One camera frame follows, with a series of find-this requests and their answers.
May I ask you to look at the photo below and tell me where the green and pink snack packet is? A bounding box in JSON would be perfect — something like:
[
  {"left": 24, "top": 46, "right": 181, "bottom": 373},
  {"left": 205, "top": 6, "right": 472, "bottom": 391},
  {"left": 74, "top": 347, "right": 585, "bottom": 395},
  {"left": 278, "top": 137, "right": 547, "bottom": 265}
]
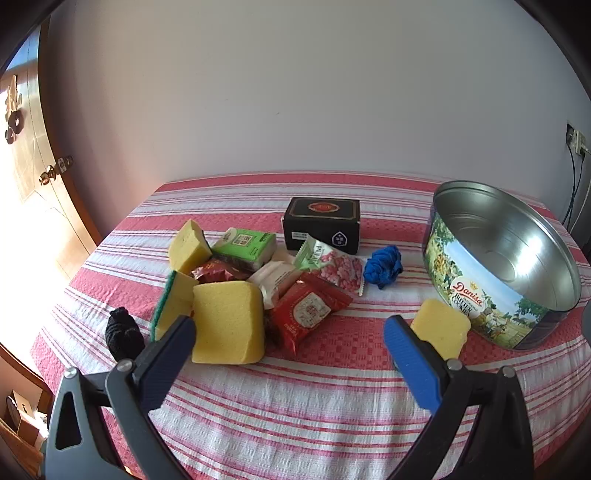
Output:
[{"left": 294, "top": 235, "right": 366, "bottom": 297}]

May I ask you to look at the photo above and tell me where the small green-backed yellow sponge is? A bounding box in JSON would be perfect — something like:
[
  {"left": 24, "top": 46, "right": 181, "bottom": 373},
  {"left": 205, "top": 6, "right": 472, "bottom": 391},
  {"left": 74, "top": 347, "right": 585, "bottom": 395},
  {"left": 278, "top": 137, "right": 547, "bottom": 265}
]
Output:
[{"left": 410, "top": 298, "right": 472, "bottom": 361}]

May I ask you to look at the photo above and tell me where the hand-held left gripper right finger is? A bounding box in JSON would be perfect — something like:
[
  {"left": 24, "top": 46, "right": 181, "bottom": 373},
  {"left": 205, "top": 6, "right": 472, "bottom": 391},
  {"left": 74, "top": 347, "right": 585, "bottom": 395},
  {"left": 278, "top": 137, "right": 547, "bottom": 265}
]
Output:
[{"left": 384, "top": 315, "right": 548, "bottom": 480}]

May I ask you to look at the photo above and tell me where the dark red snack packet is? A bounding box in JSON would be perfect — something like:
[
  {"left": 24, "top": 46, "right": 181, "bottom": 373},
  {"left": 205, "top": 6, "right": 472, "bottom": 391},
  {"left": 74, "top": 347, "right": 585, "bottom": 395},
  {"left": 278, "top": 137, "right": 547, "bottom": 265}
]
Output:
[{"left": 191, "top": 258, "right": 250, "bottom": 284}]

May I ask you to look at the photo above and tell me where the beige snack packet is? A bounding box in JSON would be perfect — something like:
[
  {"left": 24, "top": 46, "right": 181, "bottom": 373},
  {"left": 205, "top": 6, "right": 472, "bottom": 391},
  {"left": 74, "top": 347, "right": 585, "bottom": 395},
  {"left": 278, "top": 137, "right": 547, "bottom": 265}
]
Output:
[{"left": 247, "top": 261, "right": 305, "bottom": 310}]

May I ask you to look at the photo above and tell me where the white power cable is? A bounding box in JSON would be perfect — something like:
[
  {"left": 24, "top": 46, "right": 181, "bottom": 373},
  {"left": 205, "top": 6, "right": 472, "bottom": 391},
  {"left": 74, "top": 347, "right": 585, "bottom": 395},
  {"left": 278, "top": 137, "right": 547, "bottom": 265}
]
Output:
[{"left": 573, "top": 154, "right": 591, "bottom": 227}]

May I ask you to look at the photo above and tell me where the blue scrunchie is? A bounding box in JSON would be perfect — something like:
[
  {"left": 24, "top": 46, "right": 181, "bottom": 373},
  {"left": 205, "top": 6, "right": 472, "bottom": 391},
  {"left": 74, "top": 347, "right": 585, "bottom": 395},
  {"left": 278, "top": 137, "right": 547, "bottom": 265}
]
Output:
[{"left": 363, "top": 246, "right": 403, "bottom": 290}]

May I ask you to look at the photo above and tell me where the green tissue pack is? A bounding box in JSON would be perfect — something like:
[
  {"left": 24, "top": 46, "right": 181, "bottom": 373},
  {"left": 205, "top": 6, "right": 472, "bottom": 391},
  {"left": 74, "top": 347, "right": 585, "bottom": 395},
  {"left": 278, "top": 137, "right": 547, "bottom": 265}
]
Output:
[{"left": 211, "top": 227, "right": 278, "bottom": 272}]

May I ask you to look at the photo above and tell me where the black power cable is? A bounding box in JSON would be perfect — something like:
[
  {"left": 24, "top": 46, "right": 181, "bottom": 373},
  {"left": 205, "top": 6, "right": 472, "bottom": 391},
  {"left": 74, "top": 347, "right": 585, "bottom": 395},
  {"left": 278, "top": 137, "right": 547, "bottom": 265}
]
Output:
[{"left": 561, "top": 147, "right": 578, "bottom": 227}]

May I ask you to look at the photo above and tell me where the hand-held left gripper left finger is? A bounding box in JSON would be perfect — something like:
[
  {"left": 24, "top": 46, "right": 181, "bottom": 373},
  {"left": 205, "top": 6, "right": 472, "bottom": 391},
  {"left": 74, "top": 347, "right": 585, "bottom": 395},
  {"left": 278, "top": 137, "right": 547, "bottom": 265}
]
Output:
[{"left": 42, "top": 315, "right": 218, "bottom": 480}]

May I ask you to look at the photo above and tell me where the hanging door decoration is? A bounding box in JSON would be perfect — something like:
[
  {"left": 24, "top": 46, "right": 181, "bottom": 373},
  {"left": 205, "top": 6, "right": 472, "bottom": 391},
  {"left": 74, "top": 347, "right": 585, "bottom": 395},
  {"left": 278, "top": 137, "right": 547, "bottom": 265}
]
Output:
[{"left": 4, "top": 76, "right": 26, "bottom": 146}]

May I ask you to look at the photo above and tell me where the brass door handle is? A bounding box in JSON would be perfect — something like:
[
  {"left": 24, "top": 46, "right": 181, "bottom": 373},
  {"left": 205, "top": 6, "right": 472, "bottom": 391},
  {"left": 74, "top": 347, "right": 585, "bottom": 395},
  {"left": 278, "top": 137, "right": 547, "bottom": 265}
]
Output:
[{"left": 39, "top": 154, "right": 75, "bottom": 186}]

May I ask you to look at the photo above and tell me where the yellow sponge wedge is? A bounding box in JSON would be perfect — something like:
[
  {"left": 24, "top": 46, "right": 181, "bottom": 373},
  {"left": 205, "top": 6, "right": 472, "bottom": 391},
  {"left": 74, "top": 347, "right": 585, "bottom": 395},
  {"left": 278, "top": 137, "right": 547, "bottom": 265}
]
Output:
[{"left": 168, "top": 220, "right": 213, "bottom": 275}]

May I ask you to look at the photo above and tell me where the red striped desktop tablecloth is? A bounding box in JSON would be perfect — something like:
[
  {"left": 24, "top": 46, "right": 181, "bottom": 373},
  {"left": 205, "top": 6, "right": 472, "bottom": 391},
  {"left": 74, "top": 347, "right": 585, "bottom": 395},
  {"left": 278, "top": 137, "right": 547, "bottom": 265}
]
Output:
[{"left": 30, "top": 173, "right": 591, "bottom": 480}]

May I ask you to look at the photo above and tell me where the bright red snack packet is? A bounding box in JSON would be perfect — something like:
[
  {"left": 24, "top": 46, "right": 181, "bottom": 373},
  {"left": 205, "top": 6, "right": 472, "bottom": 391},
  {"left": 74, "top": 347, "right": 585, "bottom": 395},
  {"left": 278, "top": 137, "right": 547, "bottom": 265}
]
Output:
[{"left": 269, "top": 272, "right": 354, "bottom": 355}]

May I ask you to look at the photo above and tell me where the wooden door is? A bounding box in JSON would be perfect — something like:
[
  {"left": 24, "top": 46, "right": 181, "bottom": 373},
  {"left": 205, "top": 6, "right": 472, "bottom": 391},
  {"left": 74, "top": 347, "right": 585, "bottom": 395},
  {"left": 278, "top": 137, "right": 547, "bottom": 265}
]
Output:
[{"left": 0, "top": 18, "right": 103, "bottom": 282}]

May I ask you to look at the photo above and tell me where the green-backed yellow scouring sponge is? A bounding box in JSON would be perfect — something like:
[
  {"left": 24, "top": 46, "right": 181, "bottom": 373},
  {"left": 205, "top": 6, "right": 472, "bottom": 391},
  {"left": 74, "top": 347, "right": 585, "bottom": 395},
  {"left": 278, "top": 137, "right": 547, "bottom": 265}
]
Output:
[{"left": 150, "top": 270, "right": 199, "bottom": 343}]

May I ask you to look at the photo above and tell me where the large yellow sponge block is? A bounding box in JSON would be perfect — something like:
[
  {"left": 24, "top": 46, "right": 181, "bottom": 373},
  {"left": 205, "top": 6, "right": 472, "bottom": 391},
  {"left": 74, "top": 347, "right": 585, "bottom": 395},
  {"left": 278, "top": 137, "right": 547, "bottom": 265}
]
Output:
[{"left": 191, "top": 281, "right": 266, "bottom": 365}]

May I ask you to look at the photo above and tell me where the brown wooden furniture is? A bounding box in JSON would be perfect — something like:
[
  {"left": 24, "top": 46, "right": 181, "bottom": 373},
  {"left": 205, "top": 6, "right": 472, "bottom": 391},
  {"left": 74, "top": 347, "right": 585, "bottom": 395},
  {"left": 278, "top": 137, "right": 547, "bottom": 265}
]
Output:
[{"left": 0, "top": 344, "right": 54, "bottom": 478}]

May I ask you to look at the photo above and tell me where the white wall outlet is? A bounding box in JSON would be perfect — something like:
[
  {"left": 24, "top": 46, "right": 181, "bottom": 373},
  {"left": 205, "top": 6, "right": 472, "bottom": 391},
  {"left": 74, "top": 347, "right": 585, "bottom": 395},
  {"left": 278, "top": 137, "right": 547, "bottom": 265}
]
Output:
[{"left": 567, "top": 121, "right": 591, "bottom": 155}]

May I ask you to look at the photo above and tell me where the black scrunchie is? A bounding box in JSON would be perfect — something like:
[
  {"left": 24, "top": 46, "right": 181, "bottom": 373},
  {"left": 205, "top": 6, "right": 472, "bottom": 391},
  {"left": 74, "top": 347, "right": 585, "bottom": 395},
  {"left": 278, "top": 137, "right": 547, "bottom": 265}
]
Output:
[{"left": 105, "top": 307, "right": 145, "bottom": 361}]

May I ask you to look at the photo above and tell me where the black cardboard box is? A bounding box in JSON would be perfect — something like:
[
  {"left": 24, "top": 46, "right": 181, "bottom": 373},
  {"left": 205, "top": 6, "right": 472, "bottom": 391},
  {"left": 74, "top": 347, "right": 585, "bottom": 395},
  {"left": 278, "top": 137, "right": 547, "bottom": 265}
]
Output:
[{"left": 283, "top": 197, "right": 361, "bottom": 254}]

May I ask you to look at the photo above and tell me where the round metal cookie tin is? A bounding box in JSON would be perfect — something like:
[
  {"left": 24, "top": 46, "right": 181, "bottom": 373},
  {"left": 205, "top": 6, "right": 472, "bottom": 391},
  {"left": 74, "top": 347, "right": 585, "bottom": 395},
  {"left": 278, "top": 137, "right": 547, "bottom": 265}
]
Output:
[{"left": 422, "top": 180, "right": 581, "bottom": 352}]

